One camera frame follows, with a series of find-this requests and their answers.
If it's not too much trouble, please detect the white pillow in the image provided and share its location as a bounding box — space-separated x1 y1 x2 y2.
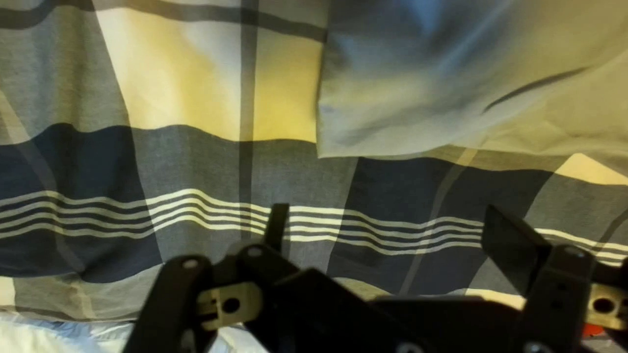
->
0 310 262 353

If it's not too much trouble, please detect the plaid bed comforter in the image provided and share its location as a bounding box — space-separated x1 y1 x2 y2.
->
0 0 628 330

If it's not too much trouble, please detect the light grey pillow case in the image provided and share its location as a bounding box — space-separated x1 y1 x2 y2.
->
315 0 628 161

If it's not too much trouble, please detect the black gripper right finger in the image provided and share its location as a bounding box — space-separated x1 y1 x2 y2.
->
482 205 628 353

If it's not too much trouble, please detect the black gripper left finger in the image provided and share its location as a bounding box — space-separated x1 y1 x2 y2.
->
123 203 302 353

